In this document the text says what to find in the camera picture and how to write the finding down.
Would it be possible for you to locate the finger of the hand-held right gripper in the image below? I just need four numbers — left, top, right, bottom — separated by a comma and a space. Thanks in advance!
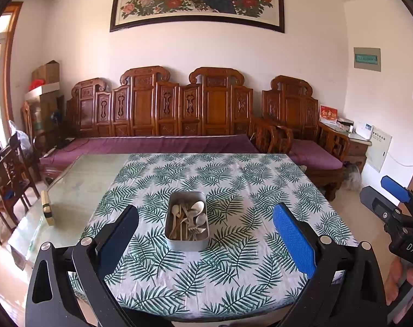
360, 186, 403, 224
380, 175, 413, 212

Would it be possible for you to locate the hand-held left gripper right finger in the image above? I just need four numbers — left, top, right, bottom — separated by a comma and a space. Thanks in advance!
272, 202, 387, 327

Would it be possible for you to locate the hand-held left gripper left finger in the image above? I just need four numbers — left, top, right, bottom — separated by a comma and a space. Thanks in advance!
24, 204, 139, 327

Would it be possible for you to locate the beige spoon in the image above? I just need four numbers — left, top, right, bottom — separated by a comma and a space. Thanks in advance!
169, 204, 183, 239

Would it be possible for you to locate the rectangular metal tray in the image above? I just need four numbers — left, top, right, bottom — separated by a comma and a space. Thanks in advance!
165, 191, 210, 252

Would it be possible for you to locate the person's right hand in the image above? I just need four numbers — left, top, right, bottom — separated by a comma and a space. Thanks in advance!
385, 257, 413, 306

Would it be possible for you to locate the grey plastic bag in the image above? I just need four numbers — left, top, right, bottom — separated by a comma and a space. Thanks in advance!
343, 163, 362, 189

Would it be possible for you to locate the wooden side table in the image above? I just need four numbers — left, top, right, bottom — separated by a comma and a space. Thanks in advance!
320, 121, 372, 174

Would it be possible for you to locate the white desk phone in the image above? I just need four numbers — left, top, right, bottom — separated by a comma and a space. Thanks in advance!
356, 120, 374, 140

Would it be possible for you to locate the square purple armchair cushion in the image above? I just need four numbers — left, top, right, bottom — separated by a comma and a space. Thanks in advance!
290, 140, 343, 170

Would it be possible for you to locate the green leaf print tablecloth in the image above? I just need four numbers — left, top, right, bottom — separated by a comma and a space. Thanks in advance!
68, 153, 359, 317

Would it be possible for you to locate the long purple sofa cushion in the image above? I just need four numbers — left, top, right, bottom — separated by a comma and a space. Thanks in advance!
39, 134, 260, 174

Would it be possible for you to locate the red desk calendar card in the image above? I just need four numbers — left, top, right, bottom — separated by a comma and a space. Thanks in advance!
319, 105, 339, 125

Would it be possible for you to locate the carved wooden armchair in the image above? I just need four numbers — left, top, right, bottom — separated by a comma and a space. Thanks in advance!
249, 75, 351, 201

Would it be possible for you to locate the carved wooden dining chair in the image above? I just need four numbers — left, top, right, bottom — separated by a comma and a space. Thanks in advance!
0, 133, 40, 246

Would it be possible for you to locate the carved wooden sofa bench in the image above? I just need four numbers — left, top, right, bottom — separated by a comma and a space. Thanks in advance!
66, 66, 262, 144

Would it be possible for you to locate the black standing fan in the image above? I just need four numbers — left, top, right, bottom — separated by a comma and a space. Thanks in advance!
51, 109, 66, 149

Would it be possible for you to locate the clear plastic bag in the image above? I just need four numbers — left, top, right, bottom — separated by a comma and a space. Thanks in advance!
8, 120, 32, 152

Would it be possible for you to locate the flat white box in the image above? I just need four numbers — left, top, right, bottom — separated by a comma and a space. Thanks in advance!
24, 82, 60, 101

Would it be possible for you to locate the open brown cardboard box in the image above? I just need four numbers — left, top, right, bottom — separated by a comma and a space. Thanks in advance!
31, 60, 60, 82

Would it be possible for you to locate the framed peacock flower painting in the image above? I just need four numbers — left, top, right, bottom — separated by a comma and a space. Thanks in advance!
109, 0, 285, 34

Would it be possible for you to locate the white wall distribution box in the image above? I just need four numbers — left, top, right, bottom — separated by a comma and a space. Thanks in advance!
366, 126, 393, 172

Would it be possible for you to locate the grey wall panel green label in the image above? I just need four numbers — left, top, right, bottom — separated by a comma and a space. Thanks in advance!
354, 47, 381, 72

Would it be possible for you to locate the wooden door frame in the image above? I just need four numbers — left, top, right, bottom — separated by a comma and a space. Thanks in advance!
0, 2, 23, 144

